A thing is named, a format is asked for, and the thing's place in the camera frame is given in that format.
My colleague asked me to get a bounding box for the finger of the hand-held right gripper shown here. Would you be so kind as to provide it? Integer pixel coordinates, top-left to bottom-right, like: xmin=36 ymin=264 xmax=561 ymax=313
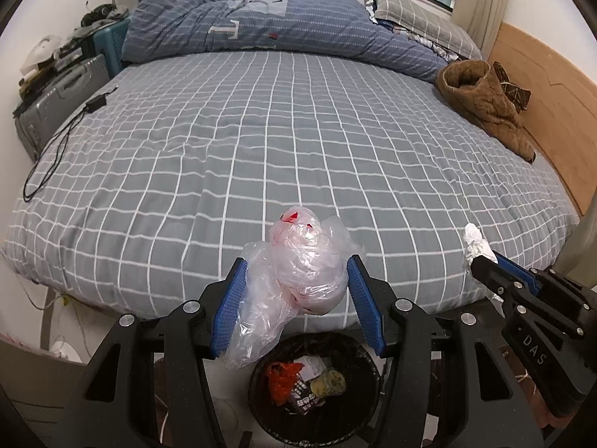
xmin=493 ymin=252 xmax=537 ymax=286
xmin=471 ymin=258 xmax=524 ymax=313

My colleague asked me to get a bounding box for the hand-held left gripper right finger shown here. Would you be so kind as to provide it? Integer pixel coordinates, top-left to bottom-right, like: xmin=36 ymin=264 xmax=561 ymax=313
xmin=346 ymin=255 xmax=546 ymax=448

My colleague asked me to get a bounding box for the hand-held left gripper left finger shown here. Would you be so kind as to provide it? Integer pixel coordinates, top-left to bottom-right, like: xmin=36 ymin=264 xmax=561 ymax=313
xmin=49 ymin=258 xmax=249 ymax=448

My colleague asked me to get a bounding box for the white tissue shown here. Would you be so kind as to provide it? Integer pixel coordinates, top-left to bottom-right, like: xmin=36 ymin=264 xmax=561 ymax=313
xmin=462 ymin=223 xmax=499 ymax=274

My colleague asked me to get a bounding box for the clear plastic bag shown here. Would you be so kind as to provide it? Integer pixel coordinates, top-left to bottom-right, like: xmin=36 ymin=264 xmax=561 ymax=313
xmin=224 ymin=205 xmax=369 ymax=371

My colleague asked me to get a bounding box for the white printed cardboard box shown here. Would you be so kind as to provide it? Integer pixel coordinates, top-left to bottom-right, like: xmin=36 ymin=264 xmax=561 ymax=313
xmin=298 ymin=355 xmax=332 ymax=376

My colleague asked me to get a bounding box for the yellow instant food cup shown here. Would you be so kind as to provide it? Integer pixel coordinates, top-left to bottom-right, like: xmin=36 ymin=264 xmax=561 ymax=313
xmin=310 ymin=368 xmax=347 ymax=396

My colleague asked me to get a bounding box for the red plastic bag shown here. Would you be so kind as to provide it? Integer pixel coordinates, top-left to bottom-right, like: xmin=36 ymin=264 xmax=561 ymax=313
xmin=266 ymin=361 xmax=304 ymax=407

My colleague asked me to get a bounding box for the black trash bin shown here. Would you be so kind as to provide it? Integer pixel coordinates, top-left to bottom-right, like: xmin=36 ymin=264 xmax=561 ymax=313
xmin=247 ymin=333 xmax=381 ymax=448

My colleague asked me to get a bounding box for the dark printed paper bag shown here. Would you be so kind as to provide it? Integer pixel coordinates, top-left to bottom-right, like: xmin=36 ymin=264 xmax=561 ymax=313
xmin=287 ymin=378 xmax=327 ymax=415

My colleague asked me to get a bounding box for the bed with grey checked sheet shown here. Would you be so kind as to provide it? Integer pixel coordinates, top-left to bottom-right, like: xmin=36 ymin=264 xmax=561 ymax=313
xmin=0 ymin=49 xmax=581 ymax=332

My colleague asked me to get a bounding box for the brown fluffy coat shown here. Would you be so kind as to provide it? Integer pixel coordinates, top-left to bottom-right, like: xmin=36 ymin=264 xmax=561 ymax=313
xmin=435 ymin=60 xmax=537 ymax=164

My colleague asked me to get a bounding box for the wooden headboard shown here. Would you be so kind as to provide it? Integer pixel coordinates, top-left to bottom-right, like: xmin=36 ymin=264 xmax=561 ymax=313
xmin=485 ymin=21 xmax=597 ymax=218

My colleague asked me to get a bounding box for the brown patterned cushion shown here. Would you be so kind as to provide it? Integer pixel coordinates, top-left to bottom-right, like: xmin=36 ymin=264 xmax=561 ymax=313
xmin=494 ymin=62 xmax=532 ymax=113

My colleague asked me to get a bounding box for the beige curtain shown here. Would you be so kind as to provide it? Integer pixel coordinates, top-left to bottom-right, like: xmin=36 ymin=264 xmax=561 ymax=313
xmin=459 ymin=0 xmax=516 ymax=50

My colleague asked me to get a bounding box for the grey checked pillow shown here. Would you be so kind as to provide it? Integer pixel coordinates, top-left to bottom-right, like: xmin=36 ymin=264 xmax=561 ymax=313
xmin=373 ymin=0 xmax=483 ymax=61

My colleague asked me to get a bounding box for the grey suitcase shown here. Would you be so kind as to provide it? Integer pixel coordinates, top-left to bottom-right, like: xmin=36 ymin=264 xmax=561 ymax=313
xmin=13 ymin=53 xmax=110 ymax=162

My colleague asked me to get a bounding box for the blue striped quilt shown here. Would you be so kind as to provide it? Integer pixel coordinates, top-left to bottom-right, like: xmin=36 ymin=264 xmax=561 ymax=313
xmin=120 ymin=0 xmax=451 ymax=84

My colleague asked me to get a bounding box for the teal plastic stool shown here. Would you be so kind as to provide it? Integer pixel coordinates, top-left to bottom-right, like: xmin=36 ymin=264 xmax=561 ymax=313
xmin=93 ymin=18 xmax=132 ymax=68

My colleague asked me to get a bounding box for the white plastic object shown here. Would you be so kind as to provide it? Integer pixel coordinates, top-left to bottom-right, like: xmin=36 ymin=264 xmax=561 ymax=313
xmin=21 ymin=35 xmax=63 ymax=73

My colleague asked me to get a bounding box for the black headset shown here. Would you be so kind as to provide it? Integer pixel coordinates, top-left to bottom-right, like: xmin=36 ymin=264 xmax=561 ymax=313
xmin=80 ymin=2 xmax=119 ymax=28

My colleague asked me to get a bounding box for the black charger cable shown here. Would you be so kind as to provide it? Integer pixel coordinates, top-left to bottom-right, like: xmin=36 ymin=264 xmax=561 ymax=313
xmin=22 ymin=85 xmax=119 ymax=202

